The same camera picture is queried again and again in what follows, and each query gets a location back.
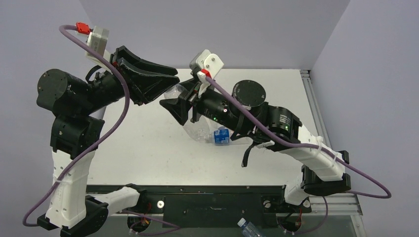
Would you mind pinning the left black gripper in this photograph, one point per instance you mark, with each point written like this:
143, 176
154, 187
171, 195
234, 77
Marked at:
142, 86

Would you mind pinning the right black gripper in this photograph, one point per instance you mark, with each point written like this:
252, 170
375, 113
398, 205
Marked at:
193, 105

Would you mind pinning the clear bottle blue-white cap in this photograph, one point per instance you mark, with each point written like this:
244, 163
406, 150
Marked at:
198, 131

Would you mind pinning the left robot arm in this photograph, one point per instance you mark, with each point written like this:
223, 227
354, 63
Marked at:
75, 136

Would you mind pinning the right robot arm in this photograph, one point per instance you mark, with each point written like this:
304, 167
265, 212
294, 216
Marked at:
275, 128

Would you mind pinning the clear bottle blue label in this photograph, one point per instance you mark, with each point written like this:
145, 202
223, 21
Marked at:
221, 136

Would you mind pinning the water bottle under table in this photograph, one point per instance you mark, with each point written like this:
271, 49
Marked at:
248, 229

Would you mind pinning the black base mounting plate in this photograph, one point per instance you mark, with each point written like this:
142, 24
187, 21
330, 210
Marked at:
216, 206

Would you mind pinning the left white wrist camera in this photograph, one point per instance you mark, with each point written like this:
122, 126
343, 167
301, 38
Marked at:
97, 38

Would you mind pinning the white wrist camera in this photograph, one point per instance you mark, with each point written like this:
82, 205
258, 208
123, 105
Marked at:
97, 38
205, 64

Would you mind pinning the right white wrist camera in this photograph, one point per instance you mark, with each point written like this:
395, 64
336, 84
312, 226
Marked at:
205, 64

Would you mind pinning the aluminium frame rail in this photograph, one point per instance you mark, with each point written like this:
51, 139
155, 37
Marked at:
314, 106

